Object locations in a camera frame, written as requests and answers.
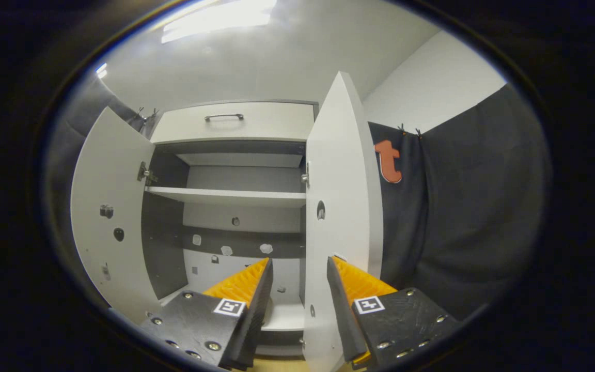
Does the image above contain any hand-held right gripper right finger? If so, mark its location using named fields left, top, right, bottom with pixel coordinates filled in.
left=327, top=256, right=461, bottom=370

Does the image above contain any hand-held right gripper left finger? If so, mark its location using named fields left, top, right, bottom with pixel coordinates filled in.
left=140, top=257, right=274, bottom=371

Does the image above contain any white shoe cabinet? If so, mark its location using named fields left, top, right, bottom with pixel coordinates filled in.
left=143, top=100, right=320, bottom=357

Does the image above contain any white cabinet door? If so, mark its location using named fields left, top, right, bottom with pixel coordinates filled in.
left=303, top=71, right=385, bottom=372
left=70, top=107, right=161, bottom=326

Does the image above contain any white cabinet shelf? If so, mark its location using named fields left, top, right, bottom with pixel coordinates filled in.
left=145, top=186, right=307, bottom=209

